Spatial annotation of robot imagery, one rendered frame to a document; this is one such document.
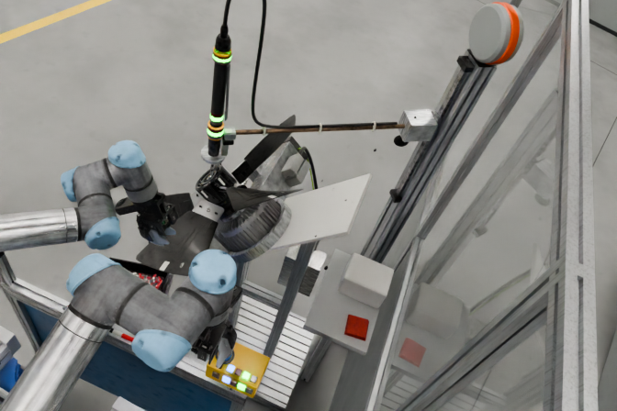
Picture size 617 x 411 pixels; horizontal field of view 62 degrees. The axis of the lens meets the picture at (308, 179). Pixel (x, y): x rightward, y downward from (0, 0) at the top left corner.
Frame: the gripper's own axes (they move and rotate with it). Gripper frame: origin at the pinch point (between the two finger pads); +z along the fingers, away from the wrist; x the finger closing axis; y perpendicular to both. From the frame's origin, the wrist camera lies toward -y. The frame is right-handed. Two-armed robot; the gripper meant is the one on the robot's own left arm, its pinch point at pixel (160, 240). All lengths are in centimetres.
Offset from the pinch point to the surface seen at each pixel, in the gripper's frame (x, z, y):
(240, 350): -10.9, 29.0, 25.0
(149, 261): -1.8, 9.4, -6.0
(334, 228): 26, 9, 43
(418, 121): 57, -12, 60
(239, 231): 22.5, 18.2, 10.1
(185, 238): 8.7, 9.1, 0.6
